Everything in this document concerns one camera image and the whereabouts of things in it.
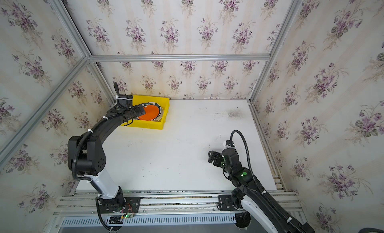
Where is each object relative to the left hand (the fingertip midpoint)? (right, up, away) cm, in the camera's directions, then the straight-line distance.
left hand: (136, 109), depth 93 cm
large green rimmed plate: (+13, -2, +14) cm, 19 cm away
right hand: (+47, -26, -12) cm, 55 cm away
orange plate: (+7, -2, +11) cm, 13 cm away
